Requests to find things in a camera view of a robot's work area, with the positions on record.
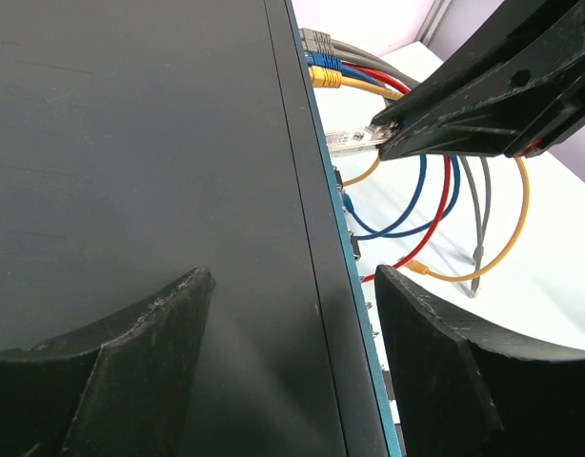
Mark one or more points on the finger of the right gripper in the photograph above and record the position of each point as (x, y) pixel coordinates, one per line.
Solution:
(514, 88)

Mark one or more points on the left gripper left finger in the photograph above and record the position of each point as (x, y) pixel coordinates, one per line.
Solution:
(117, 387)

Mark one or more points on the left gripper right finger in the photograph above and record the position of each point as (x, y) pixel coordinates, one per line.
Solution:
(465, 386)

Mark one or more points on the small metal clip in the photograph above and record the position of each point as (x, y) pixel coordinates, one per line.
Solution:
(358, 140)

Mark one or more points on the dark grey network switch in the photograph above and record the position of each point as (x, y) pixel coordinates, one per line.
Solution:
(142, 139)

